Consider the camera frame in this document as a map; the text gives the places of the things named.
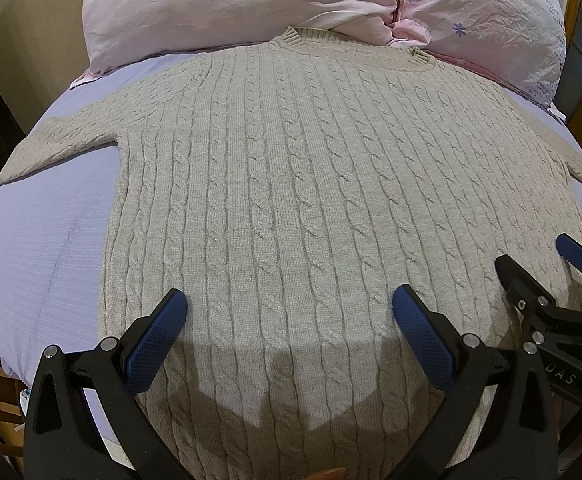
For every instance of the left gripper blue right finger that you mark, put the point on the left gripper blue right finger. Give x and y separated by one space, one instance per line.
518 438

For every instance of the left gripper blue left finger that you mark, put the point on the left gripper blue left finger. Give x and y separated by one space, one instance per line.
62 440

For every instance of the right pink floral pillow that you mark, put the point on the right pink floral pillow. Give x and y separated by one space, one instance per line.
519 44

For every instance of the left pink floral pillow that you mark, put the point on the left pink floral pillow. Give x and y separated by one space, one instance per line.
121 32

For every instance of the lavender bed sheet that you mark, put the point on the lavender bed sheet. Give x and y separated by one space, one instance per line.
46 259

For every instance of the pink floral pillow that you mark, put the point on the pink floral pillow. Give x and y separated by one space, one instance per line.
121 32
519 44

